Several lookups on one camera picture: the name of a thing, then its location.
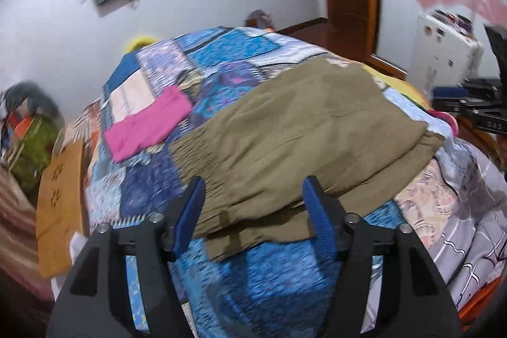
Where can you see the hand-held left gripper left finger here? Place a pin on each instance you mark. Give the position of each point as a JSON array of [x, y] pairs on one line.
[[189, 212]]

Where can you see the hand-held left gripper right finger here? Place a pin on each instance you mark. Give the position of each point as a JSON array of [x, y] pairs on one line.
[[317, 212]]

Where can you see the olive green pants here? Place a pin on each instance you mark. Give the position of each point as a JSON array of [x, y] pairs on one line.
[[301, 148]]

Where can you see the folded pink garment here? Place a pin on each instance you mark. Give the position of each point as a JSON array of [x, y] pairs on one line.
[[147, 123]]

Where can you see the patchwork bedspread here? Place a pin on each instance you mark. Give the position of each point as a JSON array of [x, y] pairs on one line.
[[222, 92]]

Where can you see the grey patterned blanket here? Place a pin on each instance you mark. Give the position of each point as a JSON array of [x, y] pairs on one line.
[[463, 215]]

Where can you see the green patterned cloth pile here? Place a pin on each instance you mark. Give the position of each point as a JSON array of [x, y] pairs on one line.
[[33, 142]]

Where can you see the striped brown cloth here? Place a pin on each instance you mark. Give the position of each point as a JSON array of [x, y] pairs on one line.
[[16, 231]]

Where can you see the yellow round object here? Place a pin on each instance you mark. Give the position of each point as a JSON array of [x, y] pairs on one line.
[[138, 42]]

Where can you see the black electronic devices stack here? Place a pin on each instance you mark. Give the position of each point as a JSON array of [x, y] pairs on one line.
[[473, 102]]

